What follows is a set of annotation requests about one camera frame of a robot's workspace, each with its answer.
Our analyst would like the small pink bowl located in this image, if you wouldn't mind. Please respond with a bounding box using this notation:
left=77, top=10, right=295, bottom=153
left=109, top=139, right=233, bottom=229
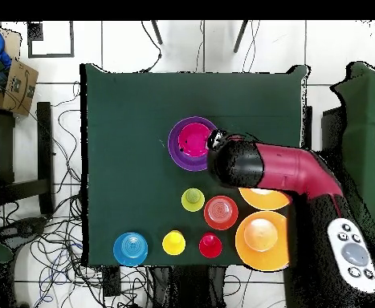
left=177, top=122, right=213, bottom=158

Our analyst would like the purple bowl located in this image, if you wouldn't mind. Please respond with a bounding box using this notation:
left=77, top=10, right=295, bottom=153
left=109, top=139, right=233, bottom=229
left=167, top=115, right=219, bottom=172

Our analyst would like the dark green table cloth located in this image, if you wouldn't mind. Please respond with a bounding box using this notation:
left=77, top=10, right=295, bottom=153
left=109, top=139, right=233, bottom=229
left=80, top=63, right=310, bottom=267

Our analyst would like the pale yellow translucent cup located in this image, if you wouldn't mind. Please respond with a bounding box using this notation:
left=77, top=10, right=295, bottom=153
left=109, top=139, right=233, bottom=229
left=181, top=188, right=206, bottom=213

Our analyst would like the small red-orange bowl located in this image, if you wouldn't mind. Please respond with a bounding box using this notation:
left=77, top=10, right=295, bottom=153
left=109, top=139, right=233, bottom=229
left=203, top=195, right=240, bottom=231

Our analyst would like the large orange bowl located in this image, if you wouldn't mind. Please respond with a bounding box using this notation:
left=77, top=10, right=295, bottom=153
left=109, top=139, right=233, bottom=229
left=238, top=187, right=293, bottom=212
left=234, top=210, right=291, bottom=273

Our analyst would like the black tripod leg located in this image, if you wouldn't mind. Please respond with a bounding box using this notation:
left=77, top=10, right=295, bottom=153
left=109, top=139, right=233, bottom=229
left=232, top=20, right=249, bottom=54
left=150, top=20, right=164, bottom=46

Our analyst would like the red cup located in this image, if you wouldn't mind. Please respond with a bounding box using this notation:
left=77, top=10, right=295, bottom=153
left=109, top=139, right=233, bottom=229
left=198, top=232, right=223, bottom=260

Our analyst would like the yellow stepped cup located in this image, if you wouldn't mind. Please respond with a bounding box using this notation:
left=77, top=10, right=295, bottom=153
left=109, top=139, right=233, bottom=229
left=161, top=229, right=187, bottom=257

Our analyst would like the small light blue bowl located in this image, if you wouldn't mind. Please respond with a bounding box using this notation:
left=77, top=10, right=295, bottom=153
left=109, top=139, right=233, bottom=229
left=112, top=231, right=149, bottom=268

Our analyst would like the cardboard box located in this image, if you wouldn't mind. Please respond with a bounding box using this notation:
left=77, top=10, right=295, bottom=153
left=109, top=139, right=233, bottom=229
left=0, top=59, right=39, bottom=117

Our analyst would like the black tripod base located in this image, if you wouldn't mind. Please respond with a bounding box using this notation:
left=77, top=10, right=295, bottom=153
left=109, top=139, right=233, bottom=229
left=0, top=216, right=48, bottom=251

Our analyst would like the black cable with plug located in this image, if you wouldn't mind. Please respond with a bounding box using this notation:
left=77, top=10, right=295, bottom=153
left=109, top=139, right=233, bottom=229
left=140, top=20, right=163, bottom=74

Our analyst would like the black metal frame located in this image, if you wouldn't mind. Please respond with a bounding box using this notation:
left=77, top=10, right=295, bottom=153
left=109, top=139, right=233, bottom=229
left=302, top=105, right=347, bottom=155
left=0, top=101, right=55, bottom=216

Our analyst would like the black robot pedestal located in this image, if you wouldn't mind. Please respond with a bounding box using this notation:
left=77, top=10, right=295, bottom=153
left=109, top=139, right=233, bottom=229
left=151, top=265, right=226, bottom=308

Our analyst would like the tangle of floor cables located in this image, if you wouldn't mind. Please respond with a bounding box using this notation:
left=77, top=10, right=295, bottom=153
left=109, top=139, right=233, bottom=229
left=0, top=81, right=153, bottom=308

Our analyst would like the black square floor frame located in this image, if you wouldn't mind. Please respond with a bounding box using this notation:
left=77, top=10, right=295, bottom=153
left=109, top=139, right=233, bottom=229
left=26, top=21, right=75, bottom=59

